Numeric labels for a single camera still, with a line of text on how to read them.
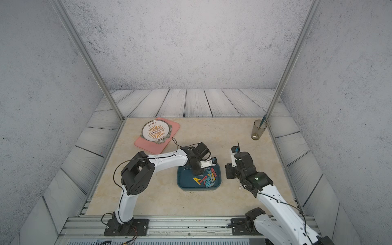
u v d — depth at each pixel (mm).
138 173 544
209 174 889
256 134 1050
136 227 724
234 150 701
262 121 1009
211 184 865
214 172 900
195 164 749
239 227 719
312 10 716
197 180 867
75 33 787
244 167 582
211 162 826
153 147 1046
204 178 875
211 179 866
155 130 1113
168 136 1088
